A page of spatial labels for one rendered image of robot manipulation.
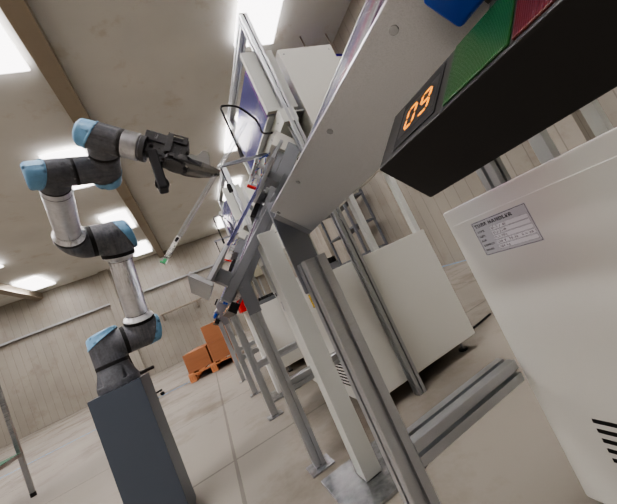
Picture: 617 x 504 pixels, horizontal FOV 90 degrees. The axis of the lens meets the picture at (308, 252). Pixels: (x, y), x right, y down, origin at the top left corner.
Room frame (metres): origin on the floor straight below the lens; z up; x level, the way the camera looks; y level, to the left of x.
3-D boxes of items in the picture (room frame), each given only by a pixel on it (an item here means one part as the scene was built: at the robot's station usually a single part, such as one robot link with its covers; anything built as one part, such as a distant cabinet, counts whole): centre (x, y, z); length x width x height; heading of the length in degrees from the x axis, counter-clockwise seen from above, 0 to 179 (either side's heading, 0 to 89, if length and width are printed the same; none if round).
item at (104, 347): (1.23, 0.89, 0.72); 0.13 x 0.12 x 0.14; 127
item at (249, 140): (1.64, -0.05, 1.52); 0.51 x 0.13 x 0.27; 23
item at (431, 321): (1.74, -0.14, 0.31); 0.70 x 0.65 x 0.62; 23
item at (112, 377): (1.23, 0.89, 0.60); 0.15 x 0.15 x 0.10
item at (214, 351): (5.27, 2.16, 0.35); 1.19 x 0.85 x 0.70; 20
